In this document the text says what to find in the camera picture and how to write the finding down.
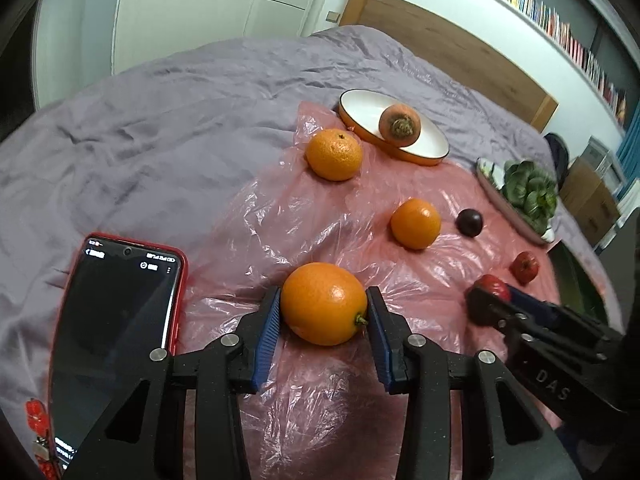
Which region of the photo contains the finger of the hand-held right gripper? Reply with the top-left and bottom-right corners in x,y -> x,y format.
506,284 -> 564,324
466,286 -> 532,337

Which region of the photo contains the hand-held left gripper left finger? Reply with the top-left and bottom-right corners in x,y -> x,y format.
62,286 -> 282,480

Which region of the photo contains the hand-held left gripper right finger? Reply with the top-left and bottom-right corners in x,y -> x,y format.
366,286 -> 583,480

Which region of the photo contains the orange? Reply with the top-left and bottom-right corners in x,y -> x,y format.
280,262 -> 369,346
390,198 -> 442,251
305,128 -> 363,182

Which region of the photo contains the dark purple plum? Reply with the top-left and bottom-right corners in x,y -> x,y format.
455,208 -> 484,237

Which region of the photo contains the green bok choy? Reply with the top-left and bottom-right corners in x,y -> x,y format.
501,160 -> 558,233

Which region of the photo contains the wooden cabinet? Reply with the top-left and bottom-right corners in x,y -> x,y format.
559,156 -> 621,248

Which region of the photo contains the pink plastic sheet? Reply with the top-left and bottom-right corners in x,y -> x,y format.
177,100 -> 571,480

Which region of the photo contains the dark-rimmed white plate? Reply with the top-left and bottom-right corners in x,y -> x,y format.
476,156 -> 557,246

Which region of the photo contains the black backpack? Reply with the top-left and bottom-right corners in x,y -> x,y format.
543,132 -> 571,186

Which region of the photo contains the red-cased smartphone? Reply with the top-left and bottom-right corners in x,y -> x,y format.
47,232 -> 189,480

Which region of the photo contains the white storage box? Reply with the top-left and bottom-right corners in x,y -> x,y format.
602,155 -> 627,190

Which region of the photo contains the grey storage box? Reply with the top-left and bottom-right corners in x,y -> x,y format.
582,136 -> 612,162

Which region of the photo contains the long blue curtain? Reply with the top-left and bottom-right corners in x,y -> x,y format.
615,105 -> 640,181

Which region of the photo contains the carrot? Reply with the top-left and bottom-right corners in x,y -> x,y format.
378,104 -> 422,147

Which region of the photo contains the orange-rimmed white plate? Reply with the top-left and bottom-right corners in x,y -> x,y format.
338,89 -> 450,166

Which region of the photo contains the wooden headboard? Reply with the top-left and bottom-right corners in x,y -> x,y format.
338,0 -> 559,133

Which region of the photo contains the row of books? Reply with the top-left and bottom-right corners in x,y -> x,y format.
435,0 -> 628,126

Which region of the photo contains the white wardrobe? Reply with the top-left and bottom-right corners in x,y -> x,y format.
112,0 -> 331,76

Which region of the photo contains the red phone lanyard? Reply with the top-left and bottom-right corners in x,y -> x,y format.
24,397 -> 63,480

